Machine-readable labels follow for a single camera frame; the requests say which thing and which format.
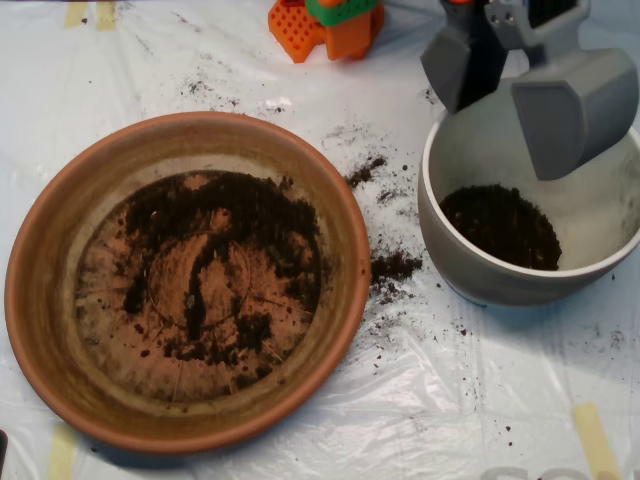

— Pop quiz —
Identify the clear plastic cover sheet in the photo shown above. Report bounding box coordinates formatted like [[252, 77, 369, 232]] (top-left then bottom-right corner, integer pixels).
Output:
[[0, 0, 640, 480]]

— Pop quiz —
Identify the large spilled soil clump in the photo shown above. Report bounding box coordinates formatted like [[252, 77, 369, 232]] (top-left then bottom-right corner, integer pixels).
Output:
[[370, 251, 424, 281]]

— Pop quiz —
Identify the white ceramic pot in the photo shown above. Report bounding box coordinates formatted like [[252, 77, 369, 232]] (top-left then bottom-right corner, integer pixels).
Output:
[[417, 78, 640, 307]]

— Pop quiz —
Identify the dark soil heap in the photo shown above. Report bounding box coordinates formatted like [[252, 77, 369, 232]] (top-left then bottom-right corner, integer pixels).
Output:
[[439, 183, 564, 271]]

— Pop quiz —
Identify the dark soil pile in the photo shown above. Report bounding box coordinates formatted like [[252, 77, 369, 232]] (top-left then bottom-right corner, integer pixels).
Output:
[[117, 170, 321, 366]]

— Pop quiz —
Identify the terracotta clay saucer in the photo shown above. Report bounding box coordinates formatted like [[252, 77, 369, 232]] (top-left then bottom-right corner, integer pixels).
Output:
[[3, 110, 372, 456]]

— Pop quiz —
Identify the beige masking tape strip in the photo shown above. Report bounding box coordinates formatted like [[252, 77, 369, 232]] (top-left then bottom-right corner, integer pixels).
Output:
[[63, 2, 86, 29], [45, 424, 79, 480], [571, 402, 621, 480], [95, 2, 119, 31]]

